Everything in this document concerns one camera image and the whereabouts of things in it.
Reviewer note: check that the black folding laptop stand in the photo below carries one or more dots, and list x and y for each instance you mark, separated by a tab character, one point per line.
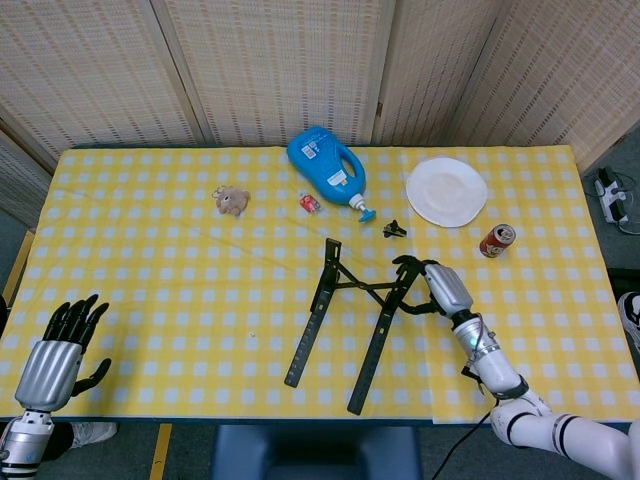
372	357

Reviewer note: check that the yellow white checkered tablecloth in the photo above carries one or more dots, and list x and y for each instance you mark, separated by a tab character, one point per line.
150	300

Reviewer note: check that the white paper plate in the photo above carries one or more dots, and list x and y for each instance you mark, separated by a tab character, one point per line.
445	192

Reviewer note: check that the black and tan clip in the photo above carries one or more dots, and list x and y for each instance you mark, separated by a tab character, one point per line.
394	230

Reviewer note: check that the blue detergent pump bottle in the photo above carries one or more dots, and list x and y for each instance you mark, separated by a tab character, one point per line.
325	165

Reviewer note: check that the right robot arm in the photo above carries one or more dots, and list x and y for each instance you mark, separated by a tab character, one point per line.
495	370

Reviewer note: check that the white and black shoe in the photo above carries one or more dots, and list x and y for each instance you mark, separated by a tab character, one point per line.
631	320

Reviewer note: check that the white sneaker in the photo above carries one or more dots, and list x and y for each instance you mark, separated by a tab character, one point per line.
95	432

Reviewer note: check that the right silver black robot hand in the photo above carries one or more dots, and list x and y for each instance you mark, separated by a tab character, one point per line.
447	287

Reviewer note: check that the woven folding screen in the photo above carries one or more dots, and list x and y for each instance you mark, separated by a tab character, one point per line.
275	60

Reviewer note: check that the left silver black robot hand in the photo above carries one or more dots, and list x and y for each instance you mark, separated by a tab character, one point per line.
47	370

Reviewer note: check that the white power strip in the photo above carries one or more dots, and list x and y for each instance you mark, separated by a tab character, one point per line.
610	197

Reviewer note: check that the small beige plush toy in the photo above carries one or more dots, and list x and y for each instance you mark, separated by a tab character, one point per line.
232	201

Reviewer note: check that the small red candy packet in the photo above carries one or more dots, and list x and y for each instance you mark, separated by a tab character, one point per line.
309	202

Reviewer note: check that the blue robot base seat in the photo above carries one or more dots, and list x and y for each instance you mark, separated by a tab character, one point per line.
315	452

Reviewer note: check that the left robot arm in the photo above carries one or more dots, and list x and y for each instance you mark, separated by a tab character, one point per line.
22	445

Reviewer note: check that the red cartoon soda can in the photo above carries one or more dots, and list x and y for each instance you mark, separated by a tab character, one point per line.
497	242

